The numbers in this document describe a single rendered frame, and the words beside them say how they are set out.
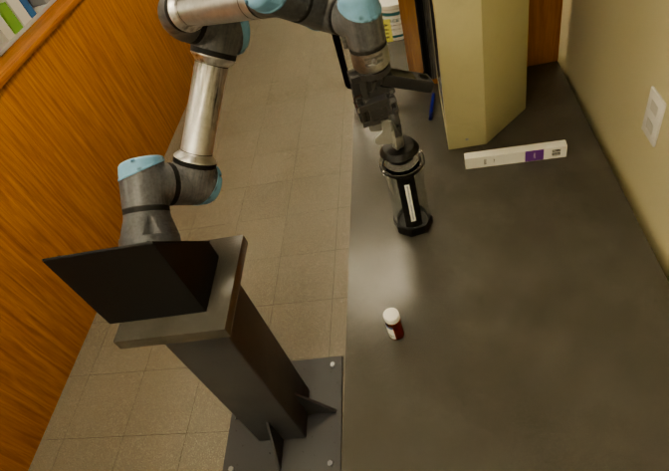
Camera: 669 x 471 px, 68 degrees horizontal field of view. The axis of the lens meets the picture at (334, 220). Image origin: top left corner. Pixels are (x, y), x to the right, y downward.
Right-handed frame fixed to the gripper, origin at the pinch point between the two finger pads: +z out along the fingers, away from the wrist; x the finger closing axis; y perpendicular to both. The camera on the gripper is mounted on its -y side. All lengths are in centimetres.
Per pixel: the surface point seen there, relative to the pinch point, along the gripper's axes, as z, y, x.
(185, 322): 28, 65, 8
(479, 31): -7.5, -28.8, -20.9
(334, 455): 121, 50, 17
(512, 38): 1.0, -40.3, -26.9
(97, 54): 39, 130, -222
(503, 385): 28, -2, 49
